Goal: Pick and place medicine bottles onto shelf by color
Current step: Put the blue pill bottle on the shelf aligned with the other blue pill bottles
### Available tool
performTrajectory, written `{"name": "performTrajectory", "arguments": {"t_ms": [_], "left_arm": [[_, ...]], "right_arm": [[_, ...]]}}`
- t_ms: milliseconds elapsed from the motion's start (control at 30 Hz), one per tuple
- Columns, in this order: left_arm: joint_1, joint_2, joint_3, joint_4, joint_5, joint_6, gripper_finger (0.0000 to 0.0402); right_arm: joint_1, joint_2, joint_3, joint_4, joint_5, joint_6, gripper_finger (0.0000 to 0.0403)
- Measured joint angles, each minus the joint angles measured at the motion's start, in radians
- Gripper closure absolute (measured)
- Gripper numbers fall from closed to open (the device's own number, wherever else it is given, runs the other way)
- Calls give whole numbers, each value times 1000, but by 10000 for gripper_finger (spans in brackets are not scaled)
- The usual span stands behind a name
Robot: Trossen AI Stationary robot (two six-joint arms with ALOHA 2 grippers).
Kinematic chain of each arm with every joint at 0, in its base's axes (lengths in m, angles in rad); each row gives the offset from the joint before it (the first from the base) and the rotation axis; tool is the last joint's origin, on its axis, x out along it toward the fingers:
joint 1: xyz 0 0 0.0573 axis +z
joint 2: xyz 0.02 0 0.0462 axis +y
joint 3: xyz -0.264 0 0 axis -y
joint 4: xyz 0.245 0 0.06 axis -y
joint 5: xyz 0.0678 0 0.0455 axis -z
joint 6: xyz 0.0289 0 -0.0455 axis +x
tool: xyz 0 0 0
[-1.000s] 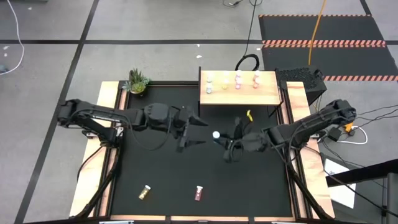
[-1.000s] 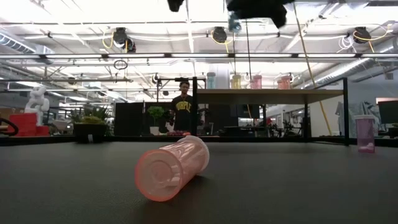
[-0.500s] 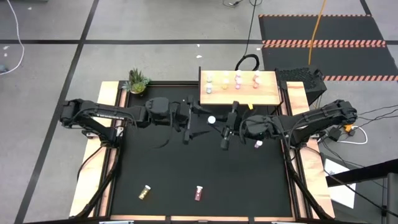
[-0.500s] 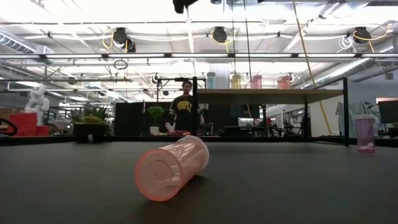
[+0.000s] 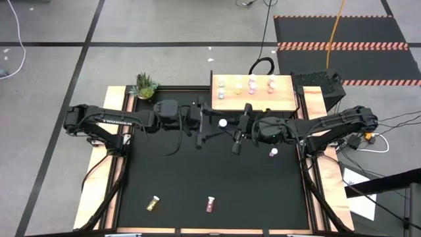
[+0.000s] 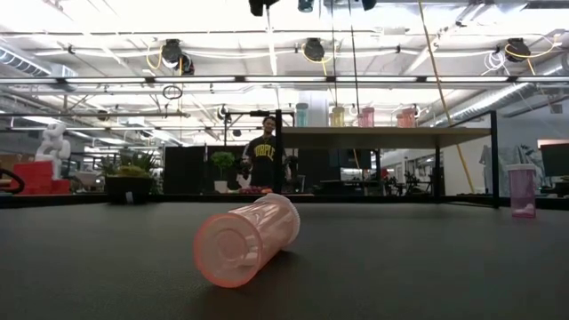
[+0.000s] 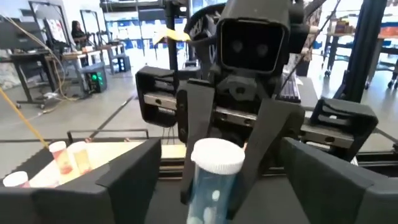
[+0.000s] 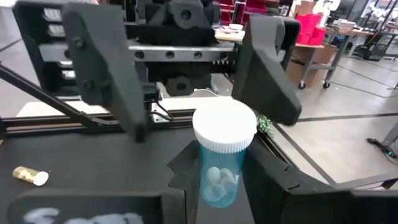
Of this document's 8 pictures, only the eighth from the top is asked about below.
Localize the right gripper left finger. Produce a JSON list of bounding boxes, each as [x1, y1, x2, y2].
[[160, 139, 202, 224]]

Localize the black wire basket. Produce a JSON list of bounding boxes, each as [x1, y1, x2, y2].
[[354, 42, 393, 62]]

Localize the red storage bins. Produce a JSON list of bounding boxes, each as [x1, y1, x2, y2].
[[295, 12, 327, 46]]

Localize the blue medicine bottle white cap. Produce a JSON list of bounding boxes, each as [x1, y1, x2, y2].
[[192, 98, 258, 208]]

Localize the yellow medicine bottle white cap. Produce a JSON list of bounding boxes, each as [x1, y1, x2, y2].
[[12, 166, 50, 187]]

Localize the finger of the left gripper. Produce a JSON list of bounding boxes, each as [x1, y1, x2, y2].
[[61, 2, 147, 143], [231, 14, 303, 127]]

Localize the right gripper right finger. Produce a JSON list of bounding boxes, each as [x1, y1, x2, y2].
[[241, 136, 312, 224]]

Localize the wooden-top table grey legs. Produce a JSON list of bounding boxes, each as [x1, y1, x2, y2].
[[294, 26, 374, 91]]

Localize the potted succulent plant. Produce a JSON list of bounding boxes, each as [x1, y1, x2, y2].
[[253, 111, 276, 139]]

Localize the black power strip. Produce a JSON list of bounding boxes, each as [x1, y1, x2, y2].
[[366, 136, 398, 160]]

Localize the black frame strut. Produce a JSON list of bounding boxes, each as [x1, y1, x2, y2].
[[0, 63, 121, 127]]

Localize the cardboard box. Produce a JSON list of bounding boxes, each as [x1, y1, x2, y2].
[[285, 43, 338, 88]]

